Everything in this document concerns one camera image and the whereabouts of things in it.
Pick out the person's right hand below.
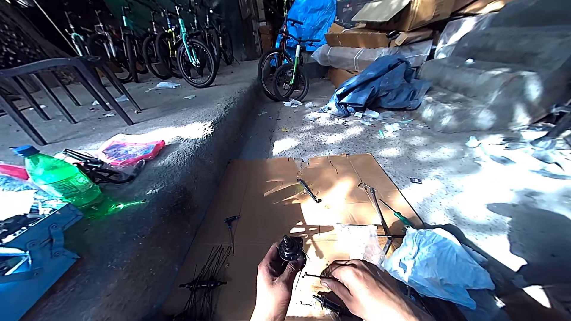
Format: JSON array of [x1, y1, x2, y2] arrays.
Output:
[[320, 259, 404, 320]]

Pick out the person's left hand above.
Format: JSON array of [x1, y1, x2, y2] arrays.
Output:
[[255, 241, 307, 310]]

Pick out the black wheel hub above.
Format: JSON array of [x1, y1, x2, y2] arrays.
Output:
[[278, 235, 307, 268]]

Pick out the person's left forearm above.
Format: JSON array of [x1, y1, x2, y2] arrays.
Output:
[[250, 307, 287, 321]]

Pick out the person's right forearm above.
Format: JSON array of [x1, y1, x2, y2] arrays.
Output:
[[367, 291, 435, 321]]

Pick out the black cylindrical hub part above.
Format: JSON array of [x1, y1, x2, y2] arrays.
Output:
[[312, 292, 353, 318]]

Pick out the clear plastic bag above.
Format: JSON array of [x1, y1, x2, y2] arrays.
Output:
[[334, 224, 386, 268]]

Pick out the brown cardboard sheet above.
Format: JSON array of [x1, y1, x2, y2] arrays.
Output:
[[161, 153, 425, 321]]

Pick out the long metal cross wrench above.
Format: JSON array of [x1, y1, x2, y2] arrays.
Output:
[[358, 183, 406, 257]]

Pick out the bundle of black spokes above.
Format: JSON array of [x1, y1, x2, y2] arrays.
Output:
[[173, 245, 233, 321]]

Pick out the black axle with nuts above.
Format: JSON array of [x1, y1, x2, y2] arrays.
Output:
[[179, 279, 228, 289]]

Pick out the silver wrench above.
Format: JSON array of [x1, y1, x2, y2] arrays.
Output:
[[297, 178, 322, 203]]

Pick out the pale blue plastic bag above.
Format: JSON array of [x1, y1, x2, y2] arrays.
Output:
[[384, 227, 496, 310]]

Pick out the scattered plastic scraps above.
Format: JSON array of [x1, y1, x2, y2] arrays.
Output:
[[283, 99, 415, 138]]

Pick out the pink-edged plastic package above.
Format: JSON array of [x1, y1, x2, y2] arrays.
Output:
[[97, 134, 166, 168]]

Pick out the dark blue crumpled cloth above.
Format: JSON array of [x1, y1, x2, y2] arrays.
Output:
[[320, 54, 432, 118]]

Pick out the black metal bicycle part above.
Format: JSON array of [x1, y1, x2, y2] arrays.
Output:
[[62, 148, 146, 185]]

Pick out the dark red bicycle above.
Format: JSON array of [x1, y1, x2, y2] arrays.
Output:
[[257, 17, 305, 102]]

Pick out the bicycle with green fork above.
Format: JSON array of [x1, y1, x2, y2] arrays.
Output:
[[272, 36, 321, 102]]

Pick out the white plastic scrap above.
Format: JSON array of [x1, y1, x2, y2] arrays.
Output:
[[147, 81, 182, 92]]

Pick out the row of bicycles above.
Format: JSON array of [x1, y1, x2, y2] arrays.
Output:
[[65, 2, 235, 89]]

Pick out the long plastic-wrapped package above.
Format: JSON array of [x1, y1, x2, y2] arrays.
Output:
[[311, 39, 433, 73]]

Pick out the heap of pale plastic sheets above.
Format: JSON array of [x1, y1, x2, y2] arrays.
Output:
[[465, 129, 571, 180]]

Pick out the green bottle with blue cap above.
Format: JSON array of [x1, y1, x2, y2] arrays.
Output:
[[12, 145, 104, 208]]

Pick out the bright blue tarp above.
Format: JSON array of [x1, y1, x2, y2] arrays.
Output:
[[270, 0, 337, 67]]

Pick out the pile of cardboard boxes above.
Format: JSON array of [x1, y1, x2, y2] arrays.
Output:
[[325, 0, 514, 89]]

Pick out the red plastic piece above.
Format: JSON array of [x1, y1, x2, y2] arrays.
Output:
[[0, 163, 30, 181]]

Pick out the dark plastic chair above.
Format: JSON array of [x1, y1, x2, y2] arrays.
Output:
[[0, 56, 142, 146]]

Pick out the black T-handle tool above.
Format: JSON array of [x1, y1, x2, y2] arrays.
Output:
[[223, 215, 241, 257]]

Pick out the green-handled screwdriver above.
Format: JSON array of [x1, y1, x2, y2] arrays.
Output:
[[379, 199, 414, 229]]

